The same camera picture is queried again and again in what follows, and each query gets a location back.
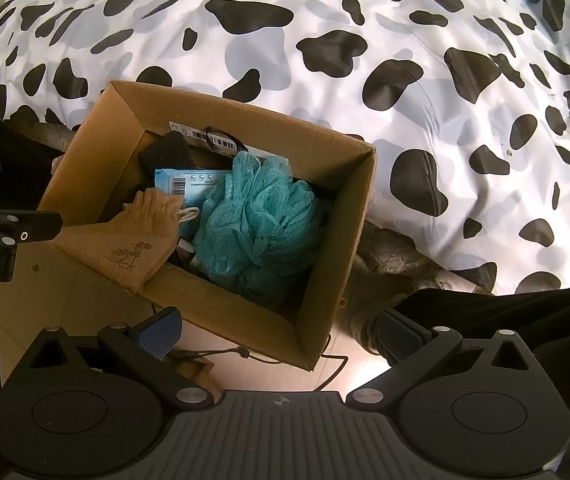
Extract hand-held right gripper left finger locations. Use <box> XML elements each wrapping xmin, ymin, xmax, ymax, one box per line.
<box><xmin>27</xmin><ymin>306</ymin><xmax>217</xmax><ymax>405</ymax></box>

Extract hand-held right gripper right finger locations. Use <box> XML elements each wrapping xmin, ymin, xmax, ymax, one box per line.
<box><xmin>347</xmin><ymin>307</ymin><xmax>536</xmax><ymax>404</ymax></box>

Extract tan drawstring pouch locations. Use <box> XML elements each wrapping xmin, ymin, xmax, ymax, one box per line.
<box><xmin>57</xmin><ymin>187</ymin><xmax>201</xmax><ymax>293</ymax></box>

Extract brown cardboard box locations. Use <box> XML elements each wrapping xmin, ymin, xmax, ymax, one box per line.
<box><xmin>37</xmin><ymin>80</ymin><xmax>377</xmax><ymax>372</ymax></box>

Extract teal mesh bath loofah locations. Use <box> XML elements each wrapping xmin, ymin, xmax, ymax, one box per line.
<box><xmin>192</xmin><ymin>152</ymin><xmax>328</xmax><ymax>301</ymax></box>

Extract blue tissue packet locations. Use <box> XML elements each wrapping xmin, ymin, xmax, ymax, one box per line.
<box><xmin>154</xmin><ymin>167</ymin><xmax>233</xmax><ymax>211</ymax></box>

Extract black scissors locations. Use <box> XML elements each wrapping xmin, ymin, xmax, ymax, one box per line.
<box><xmin>202</xmin><ymin>125</ymin><xmax>248</xmax><ymax>153</ymax></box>

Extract flat cardboard sheet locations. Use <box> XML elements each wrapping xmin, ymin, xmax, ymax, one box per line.
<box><xmin>0</xmin><ymin>240</ymin><xmax>176</xmax><ymax>376</ymax></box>

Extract person's black pants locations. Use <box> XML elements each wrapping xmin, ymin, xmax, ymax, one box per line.
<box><xmin>400</xmin><ymin>280</ymin><xmax>570</xmax><ymax>480</ymax></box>

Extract cow print blanket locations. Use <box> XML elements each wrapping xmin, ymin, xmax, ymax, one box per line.
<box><xmin>0</xmin><ymin>0</ymin><xmax>570</xmax><ymax>296</ymax></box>

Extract black cable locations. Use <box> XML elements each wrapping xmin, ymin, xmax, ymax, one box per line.
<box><xmin>152</xmin><ymin>302</ymin><xmax>348</xmax><ymax>392</ymax></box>

